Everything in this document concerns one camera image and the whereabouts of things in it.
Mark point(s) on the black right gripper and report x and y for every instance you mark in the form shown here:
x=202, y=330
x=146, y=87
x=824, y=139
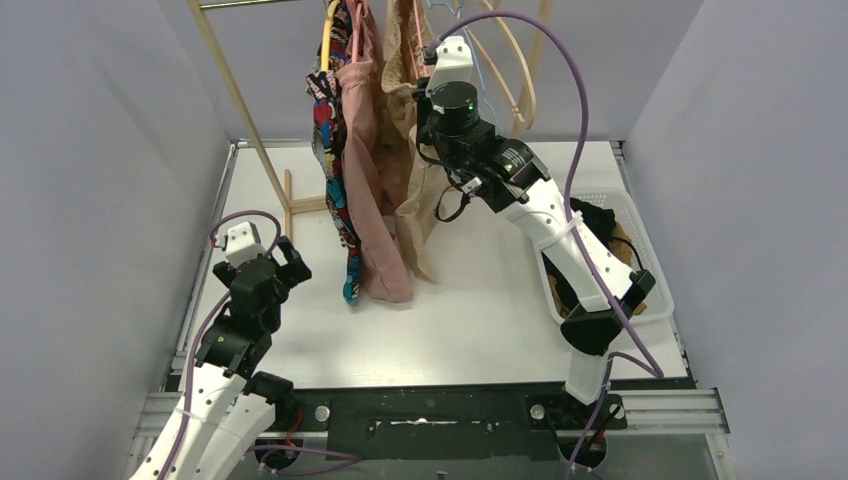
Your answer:
x=422, y=97

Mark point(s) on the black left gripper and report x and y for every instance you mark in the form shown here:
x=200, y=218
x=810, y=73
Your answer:
x=263, y=266

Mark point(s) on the beige shorts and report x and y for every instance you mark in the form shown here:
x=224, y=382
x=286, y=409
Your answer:
x=421, y=183

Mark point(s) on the beige wooden hanger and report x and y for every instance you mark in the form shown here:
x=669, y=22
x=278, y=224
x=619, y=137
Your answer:
x=523, y=106

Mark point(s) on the blue hanger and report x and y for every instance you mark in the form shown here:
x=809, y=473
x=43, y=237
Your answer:
x=456, y=9

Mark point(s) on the black shorts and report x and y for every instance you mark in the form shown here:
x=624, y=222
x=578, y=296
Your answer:
x=601, y=222

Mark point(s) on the tan brown shorts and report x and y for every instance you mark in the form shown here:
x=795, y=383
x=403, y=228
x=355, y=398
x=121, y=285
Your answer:
x=619, y=244

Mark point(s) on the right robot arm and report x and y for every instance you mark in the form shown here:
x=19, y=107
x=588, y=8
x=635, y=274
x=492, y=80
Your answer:
x=515, y=184

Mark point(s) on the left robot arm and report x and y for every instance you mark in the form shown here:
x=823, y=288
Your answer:
x=227, y=402

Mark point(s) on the pink shorts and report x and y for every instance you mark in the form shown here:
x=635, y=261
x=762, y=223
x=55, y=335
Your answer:
x=371, y=172

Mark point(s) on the colourful comic print shorts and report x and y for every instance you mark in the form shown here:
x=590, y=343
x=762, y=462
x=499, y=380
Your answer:
x=329, y=138

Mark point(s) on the yellow hanger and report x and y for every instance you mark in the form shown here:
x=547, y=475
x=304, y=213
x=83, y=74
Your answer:
x=325, y=51

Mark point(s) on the white plastic basket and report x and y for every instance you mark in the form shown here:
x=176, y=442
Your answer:
x=659, y=302

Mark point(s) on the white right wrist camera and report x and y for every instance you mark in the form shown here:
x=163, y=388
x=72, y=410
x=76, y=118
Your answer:
x=451, y=61

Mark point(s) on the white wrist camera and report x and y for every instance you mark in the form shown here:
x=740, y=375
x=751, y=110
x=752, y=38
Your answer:
x=241, y=243
x=451, y=61

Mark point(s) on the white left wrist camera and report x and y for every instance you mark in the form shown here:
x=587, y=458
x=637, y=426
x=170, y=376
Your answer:
x=241, y=243

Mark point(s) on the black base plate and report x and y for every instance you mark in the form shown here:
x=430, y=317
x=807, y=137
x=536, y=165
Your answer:
x=465, y=422

